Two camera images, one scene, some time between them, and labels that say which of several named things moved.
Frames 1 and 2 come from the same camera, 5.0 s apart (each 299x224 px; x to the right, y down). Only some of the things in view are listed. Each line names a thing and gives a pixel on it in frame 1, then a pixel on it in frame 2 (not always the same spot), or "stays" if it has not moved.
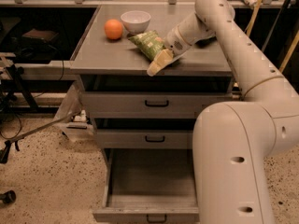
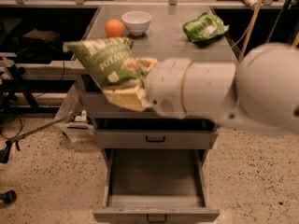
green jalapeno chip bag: (149, 42) -> (112, 61)
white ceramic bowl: (135, 21) stays
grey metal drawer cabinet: (142, 119) stays
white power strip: (80, 118) stays
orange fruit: (113, 28) stays
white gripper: (174, 43) -> (164, 86)
